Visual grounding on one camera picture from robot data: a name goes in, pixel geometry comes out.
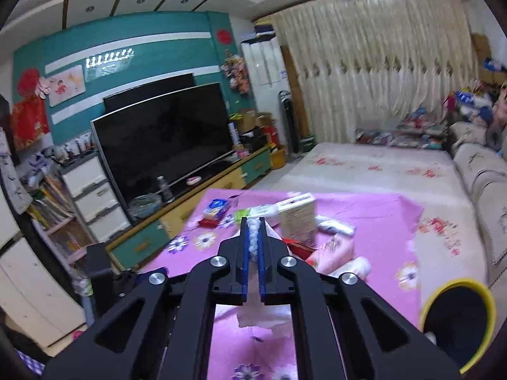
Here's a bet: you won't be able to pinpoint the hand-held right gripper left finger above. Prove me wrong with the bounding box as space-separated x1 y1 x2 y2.
42 217 258 380

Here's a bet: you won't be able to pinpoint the shelf of books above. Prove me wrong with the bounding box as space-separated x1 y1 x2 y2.
24 174 76 246

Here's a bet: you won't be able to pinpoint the white cabinet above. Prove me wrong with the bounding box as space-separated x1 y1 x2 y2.
0 206 86 345

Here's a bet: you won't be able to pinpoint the pale wall picture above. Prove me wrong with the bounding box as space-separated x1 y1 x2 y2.
45 64 87 107

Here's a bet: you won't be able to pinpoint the teal and yellow TV cabinet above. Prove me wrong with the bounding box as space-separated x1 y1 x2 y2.
105 144 272 270

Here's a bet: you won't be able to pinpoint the hanging flower decoration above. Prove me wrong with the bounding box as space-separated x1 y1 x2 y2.
220 49 250 93

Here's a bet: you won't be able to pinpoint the white drawer unit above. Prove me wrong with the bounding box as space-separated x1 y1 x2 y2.
59 152 131 244

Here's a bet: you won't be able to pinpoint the black box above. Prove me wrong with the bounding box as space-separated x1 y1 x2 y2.
86 243 115 305

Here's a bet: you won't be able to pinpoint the row of plush toys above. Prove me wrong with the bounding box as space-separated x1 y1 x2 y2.
447 83 507 151

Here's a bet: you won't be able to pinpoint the white standing air conditioner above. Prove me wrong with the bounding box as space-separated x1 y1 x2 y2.
241 35 292 159

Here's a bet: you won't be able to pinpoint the yellow trash bin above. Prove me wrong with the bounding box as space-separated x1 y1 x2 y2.
419 278 497 373

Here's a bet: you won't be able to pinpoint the blue yellow snack box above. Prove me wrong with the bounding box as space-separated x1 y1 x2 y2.
202 199 231 220

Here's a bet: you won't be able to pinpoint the clear plastic bottle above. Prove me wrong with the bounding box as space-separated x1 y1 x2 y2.
156 176 175 203

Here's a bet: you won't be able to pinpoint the open cardboard boxes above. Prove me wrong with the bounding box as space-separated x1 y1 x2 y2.
235 109 274 135

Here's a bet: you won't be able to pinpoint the black tower fan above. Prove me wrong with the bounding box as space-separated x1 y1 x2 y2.
278 90 299 155

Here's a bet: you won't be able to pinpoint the black wall-mounted screen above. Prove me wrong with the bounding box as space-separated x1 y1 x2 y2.
103 72 196 113

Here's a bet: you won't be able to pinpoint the pink soft packet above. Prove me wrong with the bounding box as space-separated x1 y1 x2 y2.
307 233 355 270

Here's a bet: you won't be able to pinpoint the clear glass bowl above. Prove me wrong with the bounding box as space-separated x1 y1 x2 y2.
129 193 162 218

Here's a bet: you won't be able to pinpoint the stacked brown cardboard boxes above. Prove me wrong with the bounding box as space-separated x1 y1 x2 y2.
471 34 507 84

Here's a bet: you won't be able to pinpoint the white tissue paper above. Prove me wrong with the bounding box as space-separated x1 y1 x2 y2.
237 217 294 329

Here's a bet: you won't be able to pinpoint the cream patterned curtain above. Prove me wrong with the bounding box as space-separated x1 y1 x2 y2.
271 0 478 153

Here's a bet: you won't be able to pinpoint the green and white plastic bottle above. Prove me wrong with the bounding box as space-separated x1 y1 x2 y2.
234 203 284 222

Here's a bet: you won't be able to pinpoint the large black television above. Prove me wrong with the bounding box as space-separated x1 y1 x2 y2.
90 82 234 206

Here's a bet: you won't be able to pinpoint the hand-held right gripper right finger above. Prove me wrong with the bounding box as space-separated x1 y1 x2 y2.
257 217 462 380

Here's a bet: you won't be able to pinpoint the cream floral floor mat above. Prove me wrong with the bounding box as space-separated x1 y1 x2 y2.
253 142 488 309

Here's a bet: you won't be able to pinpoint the beige fabric sofa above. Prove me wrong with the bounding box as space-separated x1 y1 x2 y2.
447 121 507 286

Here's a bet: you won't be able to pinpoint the white toothpaste tube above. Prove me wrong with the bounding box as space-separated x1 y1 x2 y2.
317 216 356 237

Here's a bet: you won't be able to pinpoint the red fan wall decoration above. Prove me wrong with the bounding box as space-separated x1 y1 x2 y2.
18 68 42 98

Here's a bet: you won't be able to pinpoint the pink floral tablecloth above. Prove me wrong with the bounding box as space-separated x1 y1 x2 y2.
140 189 424 380

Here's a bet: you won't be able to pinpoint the red wall hanging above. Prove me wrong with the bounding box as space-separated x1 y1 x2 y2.
10 97 52 151

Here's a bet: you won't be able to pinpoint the beige paper carton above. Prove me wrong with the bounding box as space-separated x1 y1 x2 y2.
277 192 318 248

